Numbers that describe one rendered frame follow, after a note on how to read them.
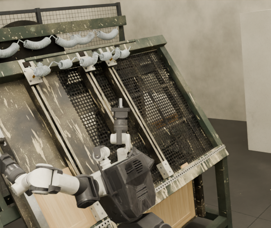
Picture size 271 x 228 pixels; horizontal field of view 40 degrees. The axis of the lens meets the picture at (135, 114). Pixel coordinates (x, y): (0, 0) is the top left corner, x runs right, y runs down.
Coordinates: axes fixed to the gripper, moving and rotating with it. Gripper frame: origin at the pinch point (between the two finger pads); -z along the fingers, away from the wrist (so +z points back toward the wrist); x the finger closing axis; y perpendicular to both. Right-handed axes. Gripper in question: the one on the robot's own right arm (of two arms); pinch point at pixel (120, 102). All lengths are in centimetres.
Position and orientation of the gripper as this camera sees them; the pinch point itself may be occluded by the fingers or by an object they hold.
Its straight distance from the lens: 237.5
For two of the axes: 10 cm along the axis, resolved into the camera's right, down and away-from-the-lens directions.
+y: -2.4, 0.2, 9.7
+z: 0.1, 10.0, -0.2
